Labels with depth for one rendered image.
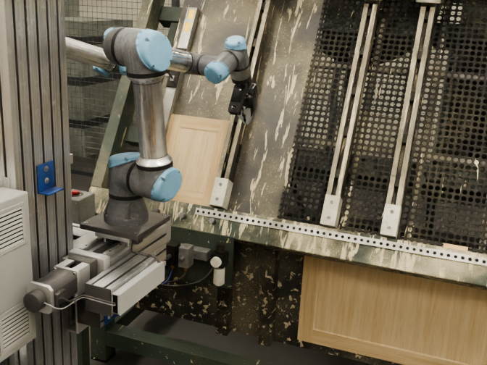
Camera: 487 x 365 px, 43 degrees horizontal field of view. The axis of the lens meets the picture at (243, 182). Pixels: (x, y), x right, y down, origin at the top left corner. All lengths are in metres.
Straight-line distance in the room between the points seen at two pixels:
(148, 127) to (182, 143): 0.96
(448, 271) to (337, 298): 0.60
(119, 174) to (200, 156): 0.82
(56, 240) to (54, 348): 0.38
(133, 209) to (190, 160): 0.79
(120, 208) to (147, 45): 0.57
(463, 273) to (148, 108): 1.32
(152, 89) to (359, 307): 1.47
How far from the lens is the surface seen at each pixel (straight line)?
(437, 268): 2.46
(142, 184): 1.95
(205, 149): 2.78
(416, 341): 2.86
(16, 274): 1.86
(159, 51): 1.82
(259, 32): 2.87
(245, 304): 3.02
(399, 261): 2.46
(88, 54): 2.42
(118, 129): 2.97
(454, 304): 2.77
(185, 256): 2.59
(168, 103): 2.90
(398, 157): 2.53
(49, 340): 2.16
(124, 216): 2.05
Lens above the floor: 1.79
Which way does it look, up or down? 17 degrees down
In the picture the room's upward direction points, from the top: 3 degrees clockwise
